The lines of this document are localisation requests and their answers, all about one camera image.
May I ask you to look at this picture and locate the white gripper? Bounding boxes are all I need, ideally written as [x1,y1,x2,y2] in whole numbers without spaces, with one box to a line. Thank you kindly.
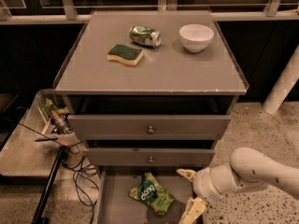
[177,168,222,224]

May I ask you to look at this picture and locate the green rice chip bag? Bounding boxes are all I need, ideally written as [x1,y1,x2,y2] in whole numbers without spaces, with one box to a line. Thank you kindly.
[128,173,175,216]

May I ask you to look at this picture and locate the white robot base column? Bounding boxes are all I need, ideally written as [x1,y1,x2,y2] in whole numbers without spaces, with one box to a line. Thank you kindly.
[263,45,299,114]

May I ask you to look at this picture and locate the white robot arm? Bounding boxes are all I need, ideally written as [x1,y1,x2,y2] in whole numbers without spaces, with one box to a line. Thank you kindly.
[177,147,299,224]

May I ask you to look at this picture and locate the bottom grey drawer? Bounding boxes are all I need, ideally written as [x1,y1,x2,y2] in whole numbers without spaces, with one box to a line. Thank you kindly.
[95,166,194,224]

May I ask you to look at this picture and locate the grey drawer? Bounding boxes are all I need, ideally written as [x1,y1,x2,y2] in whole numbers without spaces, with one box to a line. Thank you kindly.
[95,166,194,224]
[86,147,215,166]
[68,115,231,140]

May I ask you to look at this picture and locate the middle grey drawer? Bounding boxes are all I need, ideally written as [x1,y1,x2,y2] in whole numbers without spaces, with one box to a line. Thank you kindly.
[86,147,215,166]

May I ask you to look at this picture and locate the grey three-drawer cabinet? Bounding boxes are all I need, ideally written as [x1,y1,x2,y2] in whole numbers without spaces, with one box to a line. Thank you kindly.
[51,9,250,224]

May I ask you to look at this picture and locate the top grey drawer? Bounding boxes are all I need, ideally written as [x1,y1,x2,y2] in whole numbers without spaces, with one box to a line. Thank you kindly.
[68,115,231,140]

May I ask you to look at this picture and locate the green yellow sponge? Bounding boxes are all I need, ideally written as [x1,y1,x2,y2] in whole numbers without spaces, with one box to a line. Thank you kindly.
[107,44,143,66]

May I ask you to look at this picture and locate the brown bottle in bin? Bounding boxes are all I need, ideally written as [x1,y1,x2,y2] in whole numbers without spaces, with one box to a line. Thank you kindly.
[50,110,72,134]

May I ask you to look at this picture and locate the white ceramic bowl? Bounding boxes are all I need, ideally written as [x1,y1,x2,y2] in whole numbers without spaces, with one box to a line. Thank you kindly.
[179,24,214,53]

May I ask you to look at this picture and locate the green crushed soda can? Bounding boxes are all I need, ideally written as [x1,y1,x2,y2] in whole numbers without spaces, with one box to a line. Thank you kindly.
[129,25,161,48]

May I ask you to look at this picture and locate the metal window railing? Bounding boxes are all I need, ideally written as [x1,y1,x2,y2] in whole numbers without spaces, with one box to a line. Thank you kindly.
[0,0,299,24]

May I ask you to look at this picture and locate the black cable on floor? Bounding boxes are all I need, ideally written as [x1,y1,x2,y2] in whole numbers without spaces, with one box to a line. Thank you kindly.
[61,141,100,224]

